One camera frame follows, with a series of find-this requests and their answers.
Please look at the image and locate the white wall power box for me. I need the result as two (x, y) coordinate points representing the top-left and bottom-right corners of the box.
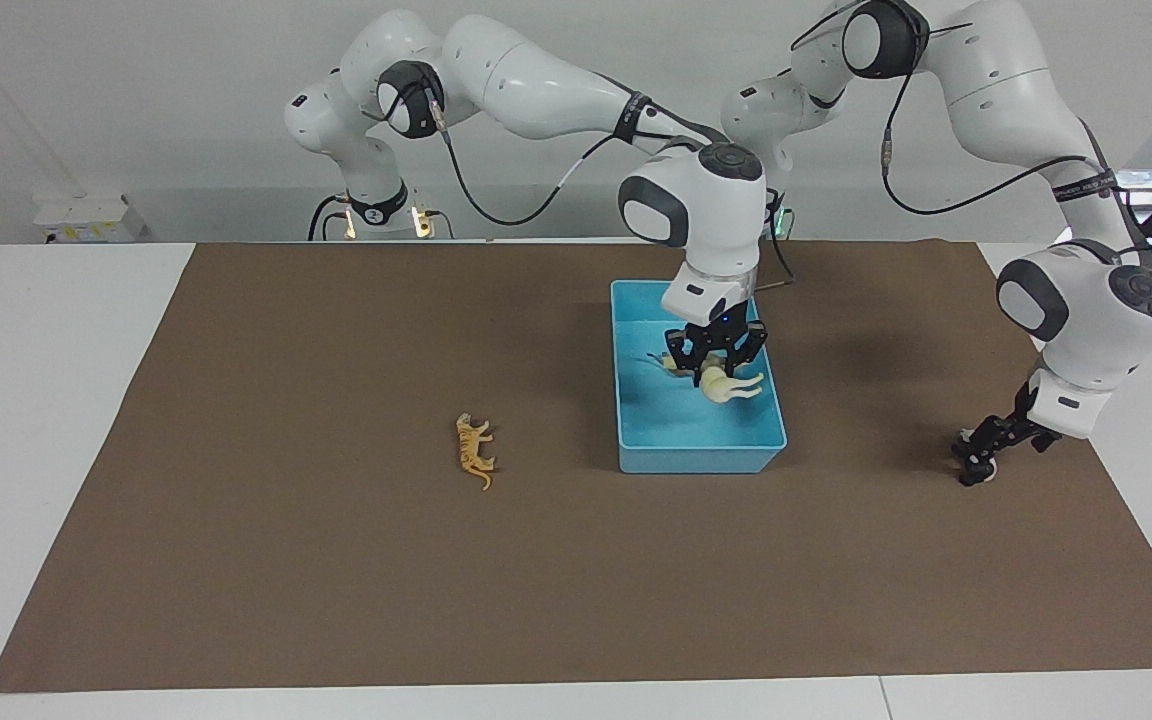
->
(33, 194), (148, 244)

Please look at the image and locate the black base cable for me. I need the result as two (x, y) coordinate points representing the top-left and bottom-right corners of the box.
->
(307, 193), (350, 243)

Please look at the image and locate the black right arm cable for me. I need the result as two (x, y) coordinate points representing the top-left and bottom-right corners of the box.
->
(424, 85), (799, 291)

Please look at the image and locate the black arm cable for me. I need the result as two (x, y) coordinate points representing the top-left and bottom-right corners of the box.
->
(424, 85), (799, 291)
(791, 0), (1152, 251)

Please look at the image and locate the brown table mat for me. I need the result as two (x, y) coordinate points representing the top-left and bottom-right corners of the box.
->
(0, 240), (1152, 694)

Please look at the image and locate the black left arm strap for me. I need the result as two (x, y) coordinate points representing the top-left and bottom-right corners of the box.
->
(1051, 168), (1123, 203)

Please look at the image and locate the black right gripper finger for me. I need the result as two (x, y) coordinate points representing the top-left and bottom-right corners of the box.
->
(726, 324), (769, 377)
(666, 328), (708, 389)

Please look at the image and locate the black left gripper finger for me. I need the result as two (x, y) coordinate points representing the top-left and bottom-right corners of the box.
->
(958, 445), (1013, 488)
(953, 425), (1005, 463)

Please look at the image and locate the cream white horse toy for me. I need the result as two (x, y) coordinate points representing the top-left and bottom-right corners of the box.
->
(698, 365), (766, 405)

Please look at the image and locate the black arm strap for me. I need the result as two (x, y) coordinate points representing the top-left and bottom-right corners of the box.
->
(1051, 168), (1123, 203)
(613, 92), (653, 143)

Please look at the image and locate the orange striped tiger toy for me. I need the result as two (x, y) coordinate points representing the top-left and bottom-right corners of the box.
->
(455, 412), (497, 492)

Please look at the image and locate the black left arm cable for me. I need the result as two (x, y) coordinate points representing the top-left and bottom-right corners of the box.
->
(791, 0), (1152, 251)

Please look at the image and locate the light blue storage box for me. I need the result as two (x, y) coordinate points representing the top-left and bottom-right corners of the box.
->
(611, 279), (788, 475)

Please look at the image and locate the black right arm strap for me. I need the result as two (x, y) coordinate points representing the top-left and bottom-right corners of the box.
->
(613, 92), (653, 143)

